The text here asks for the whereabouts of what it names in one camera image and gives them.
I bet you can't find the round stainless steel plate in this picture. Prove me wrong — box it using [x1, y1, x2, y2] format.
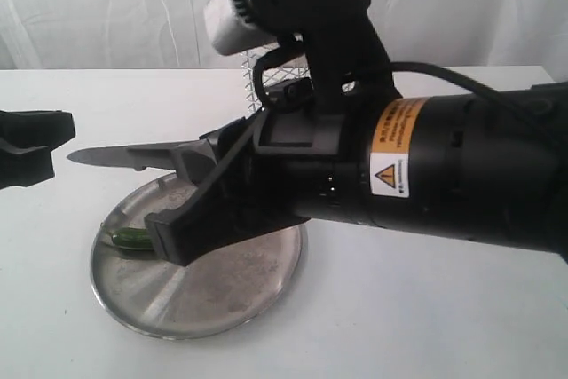
[90, 174, 306, 340]

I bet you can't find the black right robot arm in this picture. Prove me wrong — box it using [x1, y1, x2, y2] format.
[145, 94, 567, 265]

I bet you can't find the green chili pepper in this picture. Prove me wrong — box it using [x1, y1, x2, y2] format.
[99, 227, 154, 251]

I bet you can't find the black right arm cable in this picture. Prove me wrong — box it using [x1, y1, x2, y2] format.
[390, 60, 568, 109]

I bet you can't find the black-handled kitchen knife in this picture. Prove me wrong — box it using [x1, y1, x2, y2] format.
[67, 146, 175, 171]

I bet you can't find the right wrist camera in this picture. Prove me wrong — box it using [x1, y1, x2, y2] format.
[203, 0, 392, 107]

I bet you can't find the chrome wire utensil holder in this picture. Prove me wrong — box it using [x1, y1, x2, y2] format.
[244, 35, 344, 118]

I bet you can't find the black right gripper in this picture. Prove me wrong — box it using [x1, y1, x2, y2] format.
[145, 95, 413, 266]

